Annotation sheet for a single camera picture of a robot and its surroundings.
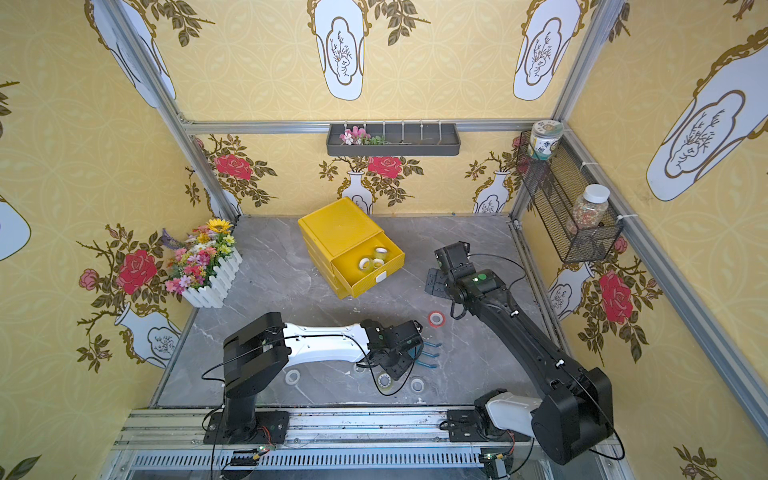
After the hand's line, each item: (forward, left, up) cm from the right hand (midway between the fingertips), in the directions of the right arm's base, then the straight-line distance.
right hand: (452, 281), depth 83 cm
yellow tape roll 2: (+6, +21, 0) cm, 22 cm away
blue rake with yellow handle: (-21, +10, +3) cm, 23 cm away
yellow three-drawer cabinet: (+5, +29, +6) cm, 30 cm away
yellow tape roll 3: (+8, +20, +1) cm, 22 cm away
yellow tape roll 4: (-23, +18, -14) cm, 33 cm away
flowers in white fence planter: (+3, +72, +1) cm, 72 cm away
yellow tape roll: (+4, +25, +1) cm, 25 cm away
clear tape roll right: (-24, +9, -15) cm, 29 cm away
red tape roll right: (-4, +3, -16) cm, 16 cm away
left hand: (-15, +17, -16) cm, 28 cm away
